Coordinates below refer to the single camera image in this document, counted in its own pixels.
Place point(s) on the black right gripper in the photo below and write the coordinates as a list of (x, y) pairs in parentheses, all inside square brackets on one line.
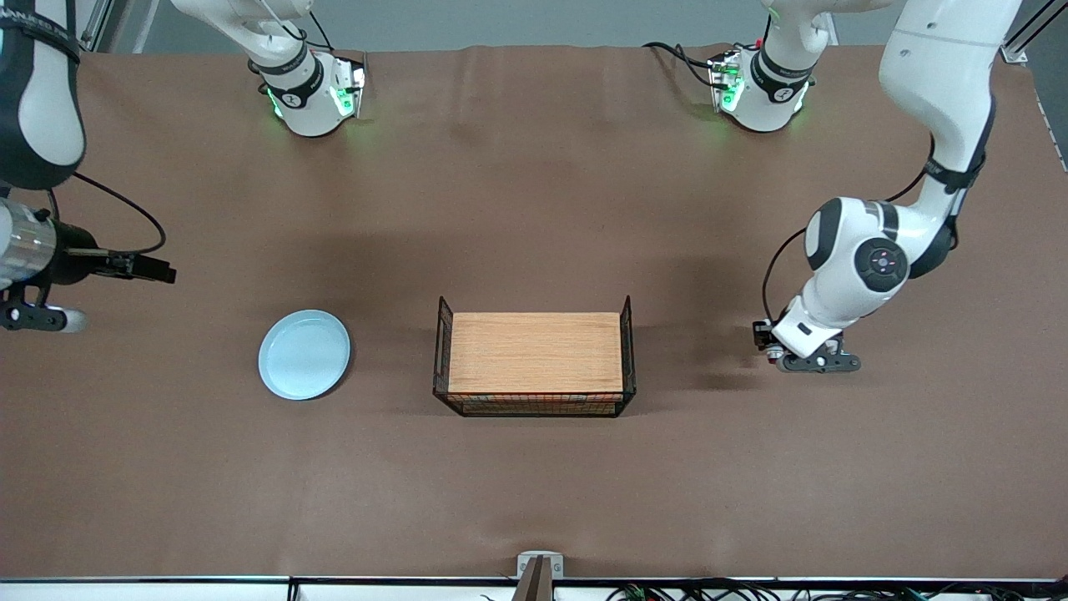
[(76, 255)]

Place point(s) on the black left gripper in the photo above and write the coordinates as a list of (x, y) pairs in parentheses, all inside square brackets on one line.
[(761, 333)]

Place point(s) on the light blue round plate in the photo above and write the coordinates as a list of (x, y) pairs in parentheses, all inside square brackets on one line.
[(304, 355)]

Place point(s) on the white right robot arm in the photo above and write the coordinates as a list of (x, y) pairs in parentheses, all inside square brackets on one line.
[(42, 100)]

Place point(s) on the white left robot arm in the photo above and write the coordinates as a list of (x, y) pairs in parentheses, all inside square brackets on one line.
[(934, 75)]

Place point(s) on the wooden board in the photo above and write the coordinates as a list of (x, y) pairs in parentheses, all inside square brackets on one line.
[(534, 351)]

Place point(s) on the brown table cover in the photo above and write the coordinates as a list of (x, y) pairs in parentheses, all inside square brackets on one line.
[(250, 484)]

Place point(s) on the grey base connector box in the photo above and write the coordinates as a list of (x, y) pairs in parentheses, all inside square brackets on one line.
[(726, 79), (349, 88)]

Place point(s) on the white table edge rail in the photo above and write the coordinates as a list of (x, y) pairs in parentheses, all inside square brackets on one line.
[(167, 593)]

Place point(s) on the grey metal bracket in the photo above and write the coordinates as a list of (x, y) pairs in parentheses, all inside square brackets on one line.
[(522, 566)]

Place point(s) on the brown camera post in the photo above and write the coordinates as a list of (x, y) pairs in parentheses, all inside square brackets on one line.
[(538, 584)]

